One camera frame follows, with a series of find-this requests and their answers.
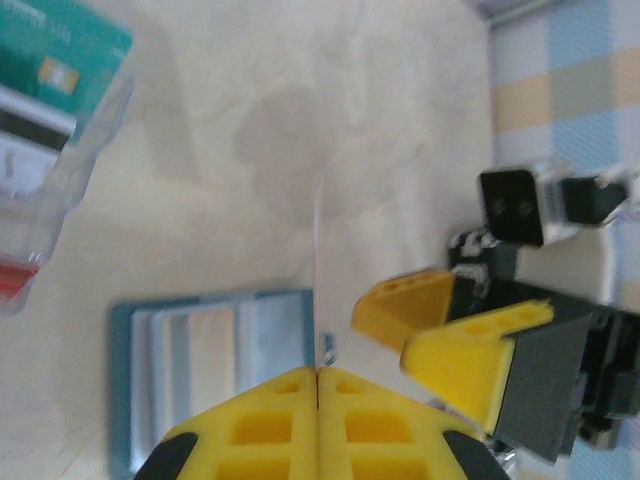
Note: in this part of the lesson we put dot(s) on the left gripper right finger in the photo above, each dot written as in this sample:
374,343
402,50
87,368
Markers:
375,430

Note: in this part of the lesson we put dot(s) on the teal card holder wallet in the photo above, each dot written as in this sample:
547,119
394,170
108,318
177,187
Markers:
200,350

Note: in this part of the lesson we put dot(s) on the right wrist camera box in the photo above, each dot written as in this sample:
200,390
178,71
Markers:
515,207

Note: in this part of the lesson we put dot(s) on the teal credit card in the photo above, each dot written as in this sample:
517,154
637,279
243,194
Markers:
50,50

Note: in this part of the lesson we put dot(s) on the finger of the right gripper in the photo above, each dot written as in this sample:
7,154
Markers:
405,305
460,360

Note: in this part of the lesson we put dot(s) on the white card with black stripe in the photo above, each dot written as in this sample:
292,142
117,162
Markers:
25,155

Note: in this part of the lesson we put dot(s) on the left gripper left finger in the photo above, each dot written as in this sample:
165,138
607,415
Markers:
260,430

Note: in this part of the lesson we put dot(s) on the thin pale credit card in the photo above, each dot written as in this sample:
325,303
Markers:
318,300

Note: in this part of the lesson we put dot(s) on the red credit card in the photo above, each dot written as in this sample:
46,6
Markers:
17,280

